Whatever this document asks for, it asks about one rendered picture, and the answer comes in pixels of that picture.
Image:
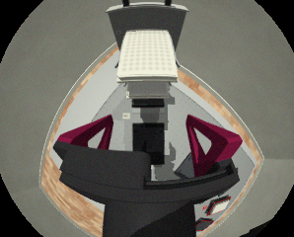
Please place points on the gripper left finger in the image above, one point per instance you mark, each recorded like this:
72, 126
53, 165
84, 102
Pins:
81, 135

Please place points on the grey tower with black slots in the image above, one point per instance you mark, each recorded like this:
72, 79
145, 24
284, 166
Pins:
147, 18

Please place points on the white well plate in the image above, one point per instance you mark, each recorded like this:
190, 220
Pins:
219, 206
147, 56
147, 90

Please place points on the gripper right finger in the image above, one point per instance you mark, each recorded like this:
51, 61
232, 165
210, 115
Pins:
224, 144

